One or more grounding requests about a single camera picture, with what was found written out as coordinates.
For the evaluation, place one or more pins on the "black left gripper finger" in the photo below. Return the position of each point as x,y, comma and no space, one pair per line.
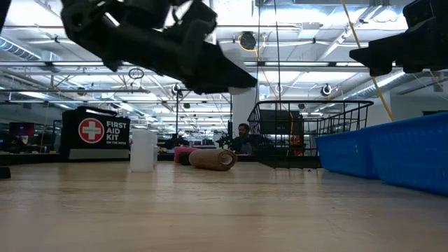
217,75

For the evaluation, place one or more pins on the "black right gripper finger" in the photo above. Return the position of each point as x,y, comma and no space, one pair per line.
381,52

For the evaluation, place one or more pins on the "pink bandage roll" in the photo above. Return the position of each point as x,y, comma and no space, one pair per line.
182,150

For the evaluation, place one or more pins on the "tan bandage roll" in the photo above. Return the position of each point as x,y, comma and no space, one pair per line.
210,160

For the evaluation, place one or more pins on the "translucent white plastic bottle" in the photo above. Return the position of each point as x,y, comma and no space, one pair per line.
141,150

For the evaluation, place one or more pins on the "black background robot arm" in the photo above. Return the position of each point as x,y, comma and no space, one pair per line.
176,143
224,141

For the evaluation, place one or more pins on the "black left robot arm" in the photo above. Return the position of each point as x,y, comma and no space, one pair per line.
3,10

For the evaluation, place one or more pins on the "white building column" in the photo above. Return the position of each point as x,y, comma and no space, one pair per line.
245,112

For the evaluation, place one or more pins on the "person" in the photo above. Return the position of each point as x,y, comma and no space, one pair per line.
244,131

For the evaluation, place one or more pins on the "black monitor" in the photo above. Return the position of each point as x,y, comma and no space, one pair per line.
280,122

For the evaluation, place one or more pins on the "long ceiling light bar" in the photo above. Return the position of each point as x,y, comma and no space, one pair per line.
297,64

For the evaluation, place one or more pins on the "black first aid kit bag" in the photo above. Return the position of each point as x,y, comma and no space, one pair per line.
105,140

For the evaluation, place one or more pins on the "red object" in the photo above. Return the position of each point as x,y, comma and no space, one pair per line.
295,145

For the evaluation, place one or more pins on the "blue plastic slotted basket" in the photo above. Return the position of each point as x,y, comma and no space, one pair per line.
413,157
346,154

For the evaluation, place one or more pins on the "dark red monitor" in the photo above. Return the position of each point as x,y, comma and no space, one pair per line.
21,129

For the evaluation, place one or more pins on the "black background station frame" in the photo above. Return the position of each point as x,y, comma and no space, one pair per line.
177,115

